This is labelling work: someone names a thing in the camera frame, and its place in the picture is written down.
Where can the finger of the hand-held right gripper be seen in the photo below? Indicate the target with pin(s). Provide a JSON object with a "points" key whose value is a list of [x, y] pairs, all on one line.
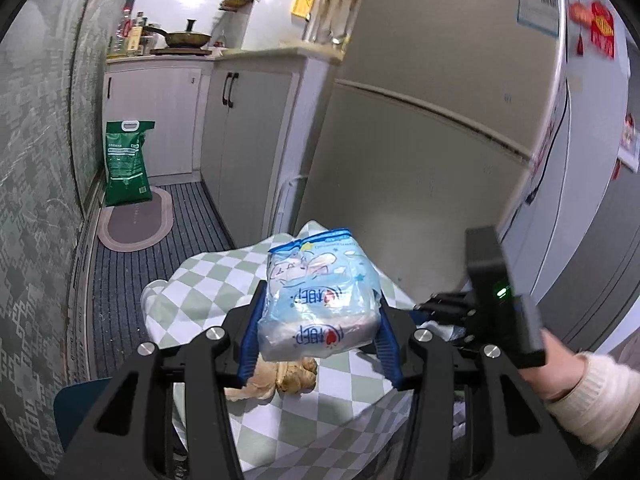
{"points": [[447, 305]]}

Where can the beige countertop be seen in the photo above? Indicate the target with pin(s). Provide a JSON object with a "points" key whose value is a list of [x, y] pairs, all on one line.
{"points": [[260, 53]]}

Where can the striped dark floor mat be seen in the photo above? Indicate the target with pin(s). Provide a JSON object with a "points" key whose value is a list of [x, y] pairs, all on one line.
{"points": [[200, 220]]}

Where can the frosted patterned glass door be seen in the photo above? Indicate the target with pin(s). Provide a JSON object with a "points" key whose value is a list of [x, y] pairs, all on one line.
{"points": [[45, 160]]}

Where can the group of condiment bottles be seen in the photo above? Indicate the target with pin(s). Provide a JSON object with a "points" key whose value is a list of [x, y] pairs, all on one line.
{"points": [[129, 35]]}

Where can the grey refrigerator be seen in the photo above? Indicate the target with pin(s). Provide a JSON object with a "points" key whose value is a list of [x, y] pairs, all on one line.
{"points": [[425, 135]]}

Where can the frying pan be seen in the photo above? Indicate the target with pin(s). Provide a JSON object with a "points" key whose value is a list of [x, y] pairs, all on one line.
{"points": [[187, 37]]}

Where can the person's right forearm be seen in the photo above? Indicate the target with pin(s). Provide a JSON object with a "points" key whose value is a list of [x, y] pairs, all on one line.
{"points": [[600, 400]]}

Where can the green rice bag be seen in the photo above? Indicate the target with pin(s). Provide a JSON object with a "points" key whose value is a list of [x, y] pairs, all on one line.
{"points": [[127, 170]]}

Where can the blue printed plastic wrapper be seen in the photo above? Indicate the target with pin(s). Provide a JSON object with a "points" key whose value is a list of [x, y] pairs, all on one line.
{"points": [[315, 300]]}

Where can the green white checkered tablecloth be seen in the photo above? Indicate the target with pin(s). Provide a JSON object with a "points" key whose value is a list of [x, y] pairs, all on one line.
{"points": [[320, 420]]}

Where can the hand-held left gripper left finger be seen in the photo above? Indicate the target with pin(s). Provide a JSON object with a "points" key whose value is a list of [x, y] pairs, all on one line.
{"points": [[248, 355]]}

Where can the blue label sticker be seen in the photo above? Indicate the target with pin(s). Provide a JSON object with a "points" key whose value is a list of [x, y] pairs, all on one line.
{"points": [[538, 6]]}

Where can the beige plastic bag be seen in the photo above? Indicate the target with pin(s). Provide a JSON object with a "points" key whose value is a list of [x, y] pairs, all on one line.
{"points": [[252, 385]]}

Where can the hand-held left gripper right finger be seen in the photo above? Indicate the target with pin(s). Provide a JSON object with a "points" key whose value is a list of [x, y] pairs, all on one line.
{"points": [[387, 352]]}

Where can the teal trash bin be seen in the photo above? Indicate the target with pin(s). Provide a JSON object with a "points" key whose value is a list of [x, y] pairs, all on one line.
{"points": [[75, 410]]}

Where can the hanging kitchen utensils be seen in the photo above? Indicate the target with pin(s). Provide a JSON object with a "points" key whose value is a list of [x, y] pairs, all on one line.
{"points": [[332, 15]]}

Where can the red hanging decoration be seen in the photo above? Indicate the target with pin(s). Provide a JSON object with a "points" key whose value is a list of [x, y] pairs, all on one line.
{"points": [[597, 27]]}

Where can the oval grey floor mat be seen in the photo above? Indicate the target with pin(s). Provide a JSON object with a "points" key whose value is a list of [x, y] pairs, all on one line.
{"points": [[135, 220]]}

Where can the wall calendar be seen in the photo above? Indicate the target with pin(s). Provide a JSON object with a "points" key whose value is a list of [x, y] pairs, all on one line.
{"points": [[631, 142]]}

